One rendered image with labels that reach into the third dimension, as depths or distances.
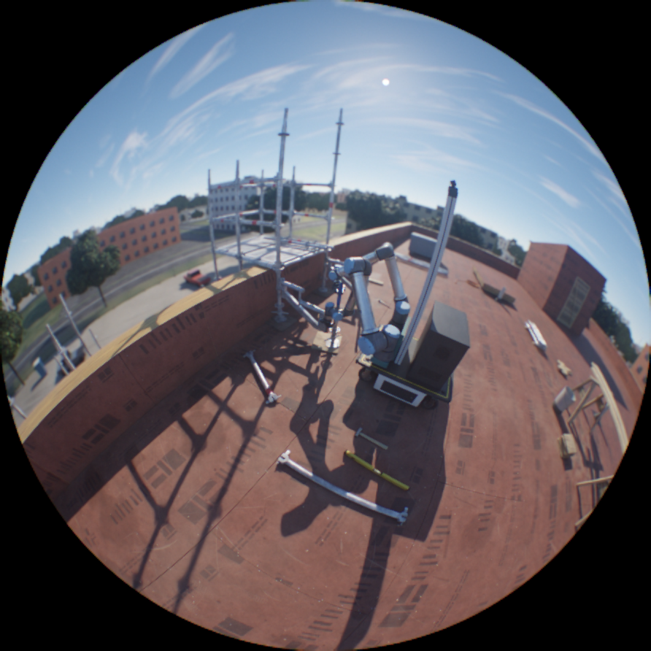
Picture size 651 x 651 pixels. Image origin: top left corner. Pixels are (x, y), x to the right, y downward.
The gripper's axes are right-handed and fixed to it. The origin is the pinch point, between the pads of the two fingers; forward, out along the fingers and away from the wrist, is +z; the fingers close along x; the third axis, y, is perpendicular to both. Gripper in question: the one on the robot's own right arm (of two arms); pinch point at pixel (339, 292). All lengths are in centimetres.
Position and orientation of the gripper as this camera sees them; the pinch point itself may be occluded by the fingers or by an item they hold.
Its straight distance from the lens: 198.1
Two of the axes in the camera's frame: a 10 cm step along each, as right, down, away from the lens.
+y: 0.9, -8.0, -6.0
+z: 0.6, 6.0, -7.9
